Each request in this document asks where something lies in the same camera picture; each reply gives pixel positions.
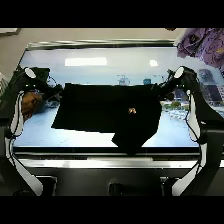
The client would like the black garment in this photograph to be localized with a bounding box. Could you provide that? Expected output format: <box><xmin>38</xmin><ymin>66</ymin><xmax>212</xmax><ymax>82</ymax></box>
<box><xmin>50</xmin><ymin>82</ymin><xmax>165</xmax><ymax>157</ymax></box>

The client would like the brown garment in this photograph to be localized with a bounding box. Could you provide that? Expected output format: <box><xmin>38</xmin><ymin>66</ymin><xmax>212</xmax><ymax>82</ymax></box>
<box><xmin>21</xmin><ymin>91</ymin><xmax>45</xmax><ymax>122</ymax></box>

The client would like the purple garment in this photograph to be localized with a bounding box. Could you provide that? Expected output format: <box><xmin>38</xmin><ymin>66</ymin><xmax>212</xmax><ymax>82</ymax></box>
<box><xmin>176</xmin><ymin>28</ymin><xmax>224</xmax><ymax>78</ymax></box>

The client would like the silver frame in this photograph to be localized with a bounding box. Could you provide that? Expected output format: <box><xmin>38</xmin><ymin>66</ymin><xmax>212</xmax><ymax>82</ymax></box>
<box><xmin>13</xmin><ymin>152</ymin><xmax>224</xmax><ymax>197</ymax></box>

